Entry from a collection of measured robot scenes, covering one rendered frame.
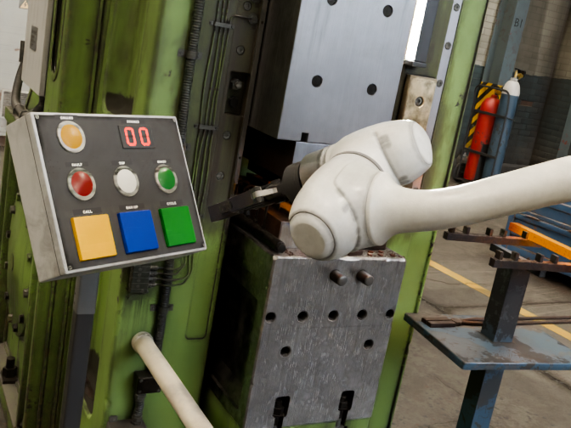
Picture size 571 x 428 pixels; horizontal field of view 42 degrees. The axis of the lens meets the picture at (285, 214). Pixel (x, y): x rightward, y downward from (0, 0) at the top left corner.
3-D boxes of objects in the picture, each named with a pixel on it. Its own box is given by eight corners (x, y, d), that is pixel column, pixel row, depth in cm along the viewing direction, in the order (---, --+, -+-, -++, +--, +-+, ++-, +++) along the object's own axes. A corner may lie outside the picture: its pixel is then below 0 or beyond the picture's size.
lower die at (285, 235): (347, 249, 184) (354, 216, 182) (276, 248, 174) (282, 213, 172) (273, 202, 219) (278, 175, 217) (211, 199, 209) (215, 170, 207)
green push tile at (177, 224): (197, 242, 145) (188, 205, 146) (169, 246, 139) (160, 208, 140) (191, 244, 146) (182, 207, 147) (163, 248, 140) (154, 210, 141)
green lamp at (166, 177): (178, 192, 144) (181, 171, 143) (155, 190, 142) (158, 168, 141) (172, 188, 147) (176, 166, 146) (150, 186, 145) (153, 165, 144)
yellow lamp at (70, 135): (85, 151, 129) (87, 127, 128) (58, 149, 127) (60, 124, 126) (81, 148, 132) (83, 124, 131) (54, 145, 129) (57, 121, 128)
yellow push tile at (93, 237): (118, 255, 130) (108, 213, 130) (83, 260, 123) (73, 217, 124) (111, 257, 131) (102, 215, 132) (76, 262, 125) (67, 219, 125)
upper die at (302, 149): (360, 187, 180) (368, 149, 178) (288, 182, 170) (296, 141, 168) (282, 149, 215) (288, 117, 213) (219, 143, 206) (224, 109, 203)
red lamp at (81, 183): (95, 199, 128) (98, 175, 127) (68, 197, 126) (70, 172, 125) (91, 194, 131) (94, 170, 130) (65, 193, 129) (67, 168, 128)
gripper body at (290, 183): (303, 204, 119) (261, 217, 125) (332, 200, 126) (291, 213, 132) (292, 159, 120) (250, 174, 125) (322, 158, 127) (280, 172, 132)
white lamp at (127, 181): (139, 195, 136) (142, 172, 135) (114, 194, 134) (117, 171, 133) (134, 190, 139) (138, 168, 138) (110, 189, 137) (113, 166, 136)
